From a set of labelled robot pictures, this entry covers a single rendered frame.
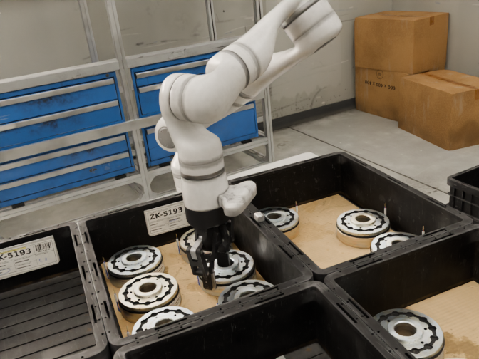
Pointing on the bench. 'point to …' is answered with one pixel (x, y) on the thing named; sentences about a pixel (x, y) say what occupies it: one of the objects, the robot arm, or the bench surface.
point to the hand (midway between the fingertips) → (217, 272)
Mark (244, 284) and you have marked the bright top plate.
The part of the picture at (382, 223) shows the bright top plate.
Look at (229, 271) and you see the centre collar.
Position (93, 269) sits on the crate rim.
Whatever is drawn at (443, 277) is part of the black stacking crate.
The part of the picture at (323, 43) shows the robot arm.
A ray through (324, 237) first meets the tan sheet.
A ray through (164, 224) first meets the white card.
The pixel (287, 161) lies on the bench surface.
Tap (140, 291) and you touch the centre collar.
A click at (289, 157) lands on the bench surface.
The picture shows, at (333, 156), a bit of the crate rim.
